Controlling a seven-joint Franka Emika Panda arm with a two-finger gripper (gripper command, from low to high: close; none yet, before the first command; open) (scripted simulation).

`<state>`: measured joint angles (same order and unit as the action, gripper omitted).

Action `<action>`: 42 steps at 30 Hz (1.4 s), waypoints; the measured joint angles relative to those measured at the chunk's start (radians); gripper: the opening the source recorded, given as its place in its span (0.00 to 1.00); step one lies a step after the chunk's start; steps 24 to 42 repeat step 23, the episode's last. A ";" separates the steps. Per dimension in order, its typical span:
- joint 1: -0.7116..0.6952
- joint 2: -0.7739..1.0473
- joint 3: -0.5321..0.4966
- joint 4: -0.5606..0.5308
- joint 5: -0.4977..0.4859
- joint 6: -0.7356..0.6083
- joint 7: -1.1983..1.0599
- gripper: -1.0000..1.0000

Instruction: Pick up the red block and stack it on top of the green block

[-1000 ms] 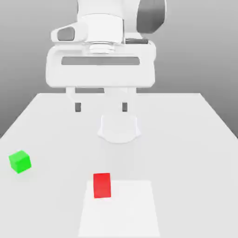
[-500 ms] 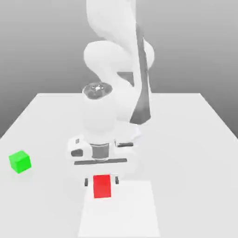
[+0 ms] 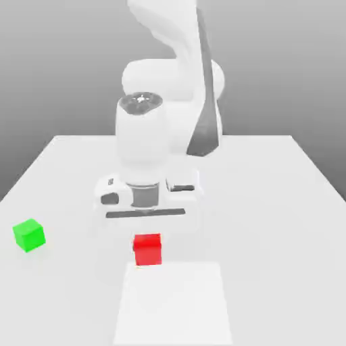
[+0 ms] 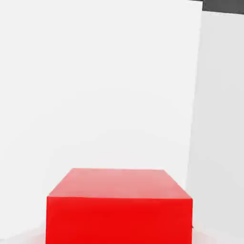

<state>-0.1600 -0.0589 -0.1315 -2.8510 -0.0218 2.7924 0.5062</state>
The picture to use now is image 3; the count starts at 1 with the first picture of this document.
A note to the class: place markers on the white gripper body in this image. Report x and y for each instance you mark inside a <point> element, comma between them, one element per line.
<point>146,219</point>

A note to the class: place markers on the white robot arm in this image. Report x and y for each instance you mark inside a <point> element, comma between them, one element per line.
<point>140,140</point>

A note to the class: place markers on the small red cube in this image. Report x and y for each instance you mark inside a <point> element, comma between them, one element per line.
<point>147,250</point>

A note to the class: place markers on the small green cube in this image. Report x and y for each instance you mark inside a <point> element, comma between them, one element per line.
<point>28,235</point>

